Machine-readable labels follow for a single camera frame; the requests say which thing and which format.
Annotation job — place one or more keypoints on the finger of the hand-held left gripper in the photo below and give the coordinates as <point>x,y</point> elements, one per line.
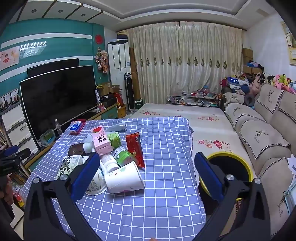
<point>11,150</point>
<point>23,153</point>

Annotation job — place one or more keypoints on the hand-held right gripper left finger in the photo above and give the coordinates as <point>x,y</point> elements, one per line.
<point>85,177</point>

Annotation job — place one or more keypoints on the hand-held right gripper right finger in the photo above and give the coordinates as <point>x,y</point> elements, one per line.
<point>208,177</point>

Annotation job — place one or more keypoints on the white paper bowl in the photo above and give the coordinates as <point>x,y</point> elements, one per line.
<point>98,183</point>

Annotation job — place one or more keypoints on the white black floral tea carton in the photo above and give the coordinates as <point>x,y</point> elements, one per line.
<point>69,164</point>

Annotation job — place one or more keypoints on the yellow rimmed black trash bin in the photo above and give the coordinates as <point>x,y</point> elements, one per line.
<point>231,166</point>

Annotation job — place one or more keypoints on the small white pill bottle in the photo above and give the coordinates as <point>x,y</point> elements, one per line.
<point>109,163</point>

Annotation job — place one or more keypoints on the pink milk carton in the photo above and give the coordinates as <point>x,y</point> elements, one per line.
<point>100,141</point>

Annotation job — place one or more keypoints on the white paper cup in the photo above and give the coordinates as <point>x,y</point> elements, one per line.
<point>124,178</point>

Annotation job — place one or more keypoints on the green label plastic bottle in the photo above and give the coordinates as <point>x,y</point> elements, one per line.
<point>123,156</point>

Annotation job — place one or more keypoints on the person's left forearm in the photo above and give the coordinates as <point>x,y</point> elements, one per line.
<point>8,192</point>

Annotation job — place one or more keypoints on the white drawer cabinet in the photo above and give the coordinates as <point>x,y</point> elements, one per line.
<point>18,129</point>

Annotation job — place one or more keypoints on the white plastic bottle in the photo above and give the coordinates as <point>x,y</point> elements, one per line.
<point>89,147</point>

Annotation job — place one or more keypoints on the clear water bottle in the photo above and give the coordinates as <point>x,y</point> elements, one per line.
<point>58,128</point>

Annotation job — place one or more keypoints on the white floral bedsheet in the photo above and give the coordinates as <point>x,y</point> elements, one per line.
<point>208,129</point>

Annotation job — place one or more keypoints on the green packet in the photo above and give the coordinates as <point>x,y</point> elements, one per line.
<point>114,139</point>

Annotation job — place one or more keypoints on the blue tissue pack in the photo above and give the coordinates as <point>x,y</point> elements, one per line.
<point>75,127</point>

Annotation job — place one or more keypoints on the red blue snack packet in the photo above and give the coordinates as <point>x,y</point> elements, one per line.
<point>82,125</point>

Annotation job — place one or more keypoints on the grey blue pouch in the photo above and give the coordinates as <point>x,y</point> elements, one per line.
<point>115,127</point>

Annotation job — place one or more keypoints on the large black flat television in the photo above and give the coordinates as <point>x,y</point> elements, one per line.
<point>57,99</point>

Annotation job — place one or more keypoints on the yellow bucket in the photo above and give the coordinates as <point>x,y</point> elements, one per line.
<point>121,111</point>

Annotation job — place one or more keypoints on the cluttered glass coffee table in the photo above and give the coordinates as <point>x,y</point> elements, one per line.
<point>194,99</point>

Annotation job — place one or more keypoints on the beige cushioned sofa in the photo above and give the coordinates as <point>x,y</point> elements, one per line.
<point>266,120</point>

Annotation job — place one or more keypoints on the white papers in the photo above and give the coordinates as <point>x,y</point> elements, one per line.
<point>291,166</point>

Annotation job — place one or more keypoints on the stack of books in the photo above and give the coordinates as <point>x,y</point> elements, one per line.
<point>291,200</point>

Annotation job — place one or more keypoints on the open cardboard boxes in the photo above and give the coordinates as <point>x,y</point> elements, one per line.
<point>108,89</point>

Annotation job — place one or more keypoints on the black white tower fan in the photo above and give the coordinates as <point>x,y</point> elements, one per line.
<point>129,92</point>

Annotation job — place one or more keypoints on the blue patterned bag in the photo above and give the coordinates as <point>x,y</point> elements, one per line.
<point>237,84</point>

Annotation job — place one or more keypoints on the white standing air conditioner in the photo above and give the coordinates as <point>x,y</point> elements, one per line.
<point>118,64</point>

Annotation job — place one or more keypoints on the hanging flower decoration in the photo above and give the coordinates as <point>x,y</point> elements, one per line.
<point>102,60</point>

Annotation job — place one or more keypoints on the pile of plush toys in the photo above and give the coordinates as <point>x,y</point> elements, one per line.
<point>277,81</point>

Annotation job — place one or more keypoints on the beige embroidered curtain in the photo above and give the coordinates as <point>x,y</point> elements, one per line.
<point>185,58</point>

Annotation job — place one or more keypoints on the stacked cardboard boxes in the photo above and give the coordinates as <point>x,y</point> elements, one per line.
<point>247,55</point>

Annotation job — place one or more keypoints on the dark photo wall poster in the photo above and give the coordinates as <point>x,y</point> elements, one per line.
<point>9,98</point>

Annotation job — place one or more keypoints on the pink wall poster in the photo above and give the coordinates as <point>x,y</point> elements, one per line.
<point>9,58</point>

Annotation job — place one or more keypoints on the red round wall decoration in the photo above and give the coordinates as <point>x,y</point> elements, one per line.
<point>99,39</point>

